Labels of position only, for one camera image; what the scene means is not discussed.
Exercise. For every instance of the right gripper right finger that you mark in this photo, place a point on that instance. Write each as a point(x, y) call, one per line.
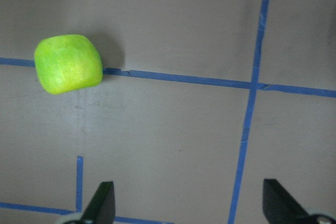
point(279, 206)

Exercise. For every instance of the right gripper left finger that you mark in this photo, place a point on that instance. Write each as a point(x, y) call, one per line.
point(101, 208)

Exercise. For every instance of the green apple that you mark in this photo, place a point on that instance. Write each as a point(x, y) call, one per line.
point(66, 63)

